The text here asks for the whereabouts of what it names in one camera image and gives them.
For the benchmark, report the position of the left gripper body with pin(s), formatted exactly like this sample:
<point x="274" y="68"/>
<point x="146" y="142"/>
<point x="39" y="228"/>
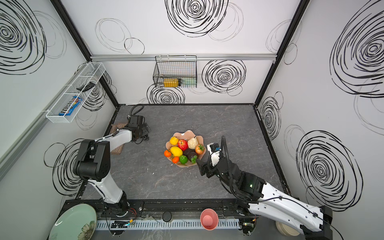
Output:
<point x="144" y="132"/>

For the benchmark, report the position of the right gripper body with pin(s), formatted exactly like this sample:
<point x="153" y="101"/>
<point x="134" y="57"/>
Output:
<point x="206" y="167"/>

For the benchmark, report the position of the dark brown mangosteen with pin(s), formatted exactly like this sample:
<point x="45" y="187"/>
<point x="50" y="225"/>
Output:
<point x="193" y="158"/>

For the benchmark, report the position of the red green apple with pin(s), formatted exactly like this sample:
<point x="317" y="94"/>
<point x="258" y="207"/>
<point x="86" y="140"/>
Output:
<point x="200" y="149"/>

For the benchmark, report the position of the dark avocado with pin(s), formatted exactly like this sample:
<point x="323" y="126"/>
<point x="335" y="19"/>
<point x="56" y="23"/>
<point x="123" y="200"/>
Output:
<point x="189" y="153"/>

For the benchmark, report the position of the green lime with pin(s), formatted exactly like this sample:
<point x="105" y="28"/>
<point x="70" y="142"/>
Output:
<point x="183" y="159"/>

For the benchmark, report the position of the beige pale fruit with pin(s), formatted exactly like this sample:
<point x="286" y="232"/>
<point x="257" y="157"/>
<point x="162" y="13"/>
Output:
<point x="193" y="143"/>

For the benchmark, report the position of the orange tangerine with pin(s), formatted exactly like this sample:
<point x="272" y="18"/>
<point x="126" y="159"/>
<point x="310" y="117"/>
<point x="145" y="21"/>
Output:
<point x="167" y="153"/>
<point x="175" y="160"/>

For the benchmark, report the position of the red crinkled fruit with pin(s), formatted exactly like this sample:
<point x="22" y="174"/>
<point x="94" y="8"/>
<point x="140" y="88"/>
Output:
<point x="183" y="145"/>

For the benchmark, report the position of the yellow lemon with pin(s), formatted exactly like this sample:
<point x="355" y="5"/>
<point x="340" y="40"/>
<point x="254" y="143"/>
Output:
<point x="176" y="151"/>

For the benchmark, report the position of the small yellow fruit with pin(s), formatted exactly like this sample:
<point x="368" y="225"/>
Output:
<point x="174" y="141"/>

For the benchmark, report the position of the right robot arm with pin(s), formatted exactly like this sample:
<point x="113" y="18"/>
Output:
<point x="258" y="197"/>

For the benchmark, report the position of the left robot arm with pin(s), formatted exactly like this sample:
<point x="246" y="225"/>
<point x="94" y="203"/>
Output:
<point x="93" y="162"/>

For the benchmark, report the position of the brown woven mat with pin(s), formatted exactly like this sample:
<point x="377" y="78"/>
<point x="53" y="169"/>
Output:
<point x="123" y="136"/>

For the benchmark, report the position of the pink cup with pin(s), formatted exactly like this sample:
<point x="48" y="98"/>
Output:
<point x="209" y="219"/>

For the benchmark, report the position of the yellow bottle in basket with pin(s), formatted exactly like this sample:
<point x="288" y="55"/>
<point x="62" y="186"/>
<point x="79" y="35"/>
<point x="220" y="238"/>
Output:
<point x="171" y="83"/>

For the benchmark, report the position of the black round knob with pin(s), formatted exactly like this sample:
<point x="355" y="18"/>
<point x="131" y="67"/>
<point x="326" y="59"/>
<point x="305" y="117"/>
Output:
<point x="167" y="217"/>

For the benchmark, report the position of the black remote control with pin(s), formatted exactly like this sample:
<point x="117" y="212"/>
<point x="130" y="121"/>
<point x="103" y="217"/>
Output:
<point x="86" y="87"/>

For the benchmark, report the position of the green item in basket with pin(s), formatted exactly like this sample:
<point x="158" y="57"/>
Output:
<point x="187" y="82"/>

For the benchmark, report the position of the blue candy packet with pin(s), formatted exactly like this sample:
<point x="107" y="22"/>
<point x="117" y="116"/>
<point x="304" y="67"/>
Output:
<point x="71" y="106"/>

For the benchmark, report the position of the green floral plate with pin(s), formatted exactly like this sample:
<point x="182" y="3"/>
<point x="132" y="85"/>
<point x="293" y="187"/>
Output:
<point x="76" y="223"/>

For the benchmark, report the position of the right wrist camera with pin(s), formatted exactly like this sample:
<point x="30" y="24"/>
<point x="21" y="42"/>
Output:
<point x="215" y="152"/>

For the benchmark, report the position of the white slotted cable duct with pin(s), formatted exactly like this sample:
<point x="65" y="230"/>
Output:
<point x="112" y="225"/>

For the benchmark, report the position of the black wire basket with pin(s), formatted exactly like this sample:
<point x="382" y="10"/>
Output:
<point x="174" y="70"/>

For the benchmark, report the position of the white wire shelf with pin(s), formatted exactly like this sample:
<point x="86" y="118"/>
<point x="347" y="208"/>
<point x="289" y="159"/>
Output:
<point x="93" y="99"/>

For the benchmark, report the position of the aluminium wall rail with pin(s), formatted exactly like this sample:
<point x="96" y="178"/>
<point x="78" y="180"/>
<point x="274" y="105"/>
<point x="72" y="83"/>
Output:
<point x="183" y="57"/>

